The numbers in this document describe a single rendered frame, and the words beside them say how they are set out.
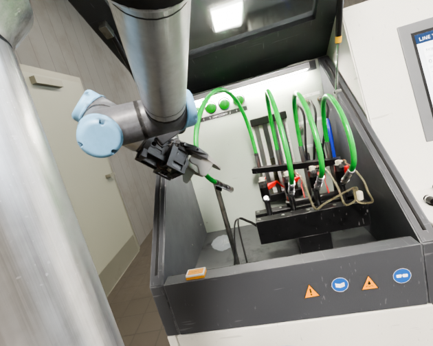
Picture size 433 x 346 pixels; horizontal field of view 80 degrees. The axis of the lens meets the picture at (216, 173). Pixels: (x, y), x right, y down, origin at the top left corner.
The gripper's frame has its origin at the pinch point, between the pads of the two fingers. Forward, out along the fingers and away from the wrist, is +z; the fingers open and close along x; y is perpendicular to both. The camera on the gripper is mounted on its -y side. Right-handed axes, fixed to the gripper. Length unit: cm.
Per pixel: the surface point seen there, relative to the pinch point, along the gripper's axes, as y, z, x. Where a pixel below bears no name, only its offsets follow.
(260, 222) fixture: 6.9, 24.7, -1.3
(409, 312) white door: 26, 45, 30
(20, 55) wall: -120, -93, -185
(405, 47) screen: -44, 29, 43
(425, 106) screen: -29, 40, 43
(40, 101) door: -92, -64, -186
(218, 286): 28.8, 11.7, -1.0
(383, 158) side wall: -10.1, 32.7, 32.7
